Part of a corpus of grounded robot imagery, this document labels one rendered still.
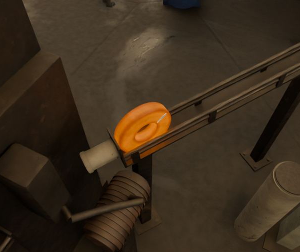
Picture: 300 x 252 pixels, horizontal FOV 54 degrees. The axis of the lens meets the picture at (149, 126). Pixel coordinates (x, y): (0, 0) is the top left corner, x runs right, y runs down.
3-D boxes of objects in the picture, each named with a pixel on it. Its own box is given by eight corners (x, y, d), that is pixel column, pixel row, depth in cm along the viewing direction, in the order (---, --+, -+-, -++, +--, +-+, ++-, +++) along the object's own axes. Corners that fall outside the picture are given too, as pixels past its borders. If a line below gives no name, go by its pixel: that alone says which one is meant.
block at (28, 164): (25, 208, 79) (-17, 167, 59) (43, 184, 83) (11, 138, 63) (57, 226, 76) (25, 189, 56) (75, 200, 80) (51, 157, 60)
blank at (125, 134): (135, 148, 85) (141, 156, 84) (101, 138, 72) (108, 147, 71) (173, 111, 82) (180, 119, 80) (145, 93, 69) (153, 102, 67)
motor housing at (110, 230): (101, 264, 122) (74, 226, 78) (126, 217, 133) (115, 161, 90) (128, 280, 119) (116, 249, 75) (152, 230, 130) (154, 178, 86)
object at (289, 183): (230, 234, 129) (269, 185, 87) (238, 210, 135) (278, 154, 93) (257, 246, 126) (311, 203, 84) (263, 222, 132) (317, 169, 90)
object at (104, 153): (83, 159, 79) (76, 149, 74) (113, 144, 81) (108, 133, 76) (91, 177, 76) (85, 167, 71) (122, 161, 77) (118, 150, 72)
